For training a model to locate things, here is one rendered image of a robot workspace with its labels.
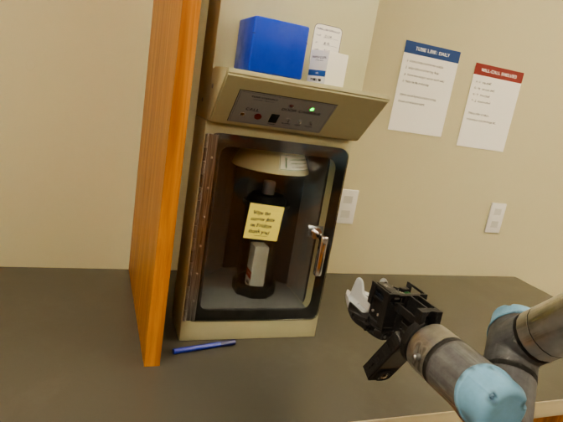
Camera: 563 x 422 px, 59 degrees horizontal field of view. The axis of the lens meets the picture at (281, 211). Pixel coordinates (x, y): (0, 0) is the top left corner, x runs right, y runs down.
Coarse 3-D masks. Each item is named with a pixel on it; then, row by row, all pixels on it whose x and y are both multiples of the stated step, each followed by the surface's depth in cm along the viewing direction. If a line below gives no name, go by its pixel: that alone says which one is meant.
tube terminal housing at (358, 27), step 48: (240, 0) 90; (288, 0) 93; (336, 0) 96; (192, 144) 105; (336, 144) 105; (192, 192) 102; (192, 240) 100; (192, 336) 106; (240, 336) 110; (288, 336) 114
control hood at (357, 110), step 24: (216, 72) 88; (240, 72) 82; (216, 96) 87; (288, 96) 89; (312, 96) 89; (336, 96) 90; (360, 96) 91; (384, 96) 93; (216, 120) 92; (336, 120) 96; (360, 120) 97
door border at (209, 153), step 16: (208, 144) 94; (208, 160) 95; (208, 176) 96; (208, 192) 97; (208, 208) 98; (192, 256) 99; (192, 272) 100; (192, 288) 101; (192, 304) 102; (192, 320) 103
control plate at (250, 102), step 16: (240, 96) 87; (256, 96) 87; (272, 96) 88; (256, 112) 91; (272, 112) 92; (288, 112) 92; (304, 112) 93; (320, 112) 94; (288, 128) 97; (304, 128) 97; (320, 128) 98
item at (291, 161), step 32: (224, 160) 96; (256, 160) 99; (288, 160) 101; (320, 160) 103; (224, 192) 98; (256, 192) 100; (288, 192) 103; (320, 192) 105; (224, 224) 100; (288, 224) 105; (320, 224) 108; (224, 256) 102; (256, 256) 104; (288, 256) 107; (224, 288) 104; (256, 288) 107; (288, 288) 109; (320, 288) 112; (224, 320) 106; (256, 320) 109; (288, 320) 112
